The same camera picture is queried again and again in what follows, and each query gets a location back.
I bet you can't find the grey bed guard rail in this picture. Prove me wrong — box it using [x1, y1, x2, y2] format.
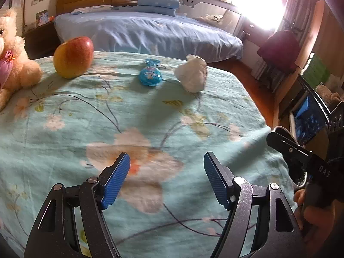
[177, 0, 244, 36]

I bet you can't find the crumpled white tissue bag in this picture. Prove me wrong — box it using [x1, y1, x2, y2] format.
[174, 54, 207, 93]

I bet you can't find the floral teal bed sheet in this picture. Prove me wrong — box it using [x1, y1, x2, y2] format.
[1, 52, 293, 257]

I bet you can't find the cream teddy bear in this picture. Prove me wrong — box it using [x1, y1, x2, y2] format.
[1, 8, 43, 109]

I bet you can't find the folded blue quilt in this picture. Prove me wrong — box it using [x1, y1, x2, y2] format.
[135, 0, 180, 16]

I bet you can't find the brown plush toy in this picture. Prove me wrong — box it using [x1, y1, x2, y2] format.
[315, 85, 342, 108]

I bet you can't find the dark red hanging jacket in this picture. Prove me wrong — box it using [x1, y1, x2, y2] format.
[257, 30, 301, 74]

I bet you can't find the red yellow apple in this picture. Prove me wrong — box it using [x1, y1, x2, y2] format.
[53, 36, 94, 79]

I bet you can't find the person's right hand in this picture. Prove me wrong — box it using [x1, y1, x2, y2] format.
[293, 189, 343, 250]

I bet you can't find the large bed blue sheet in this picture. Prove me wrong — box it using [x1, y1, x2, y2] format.
[54, 8, 244, 63]

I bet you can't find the black glass tv cabinet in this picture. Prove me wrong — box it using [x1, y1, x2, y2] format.
[279, 75, 331, 146]

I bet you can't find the dark wooden nightstand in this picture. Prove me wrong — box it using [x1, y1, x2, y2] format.
[23, 21, 61, 59]

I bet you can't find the blue jelly pouch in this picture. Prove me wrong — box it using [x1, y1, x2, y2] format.
[138, 59, 162, 87]

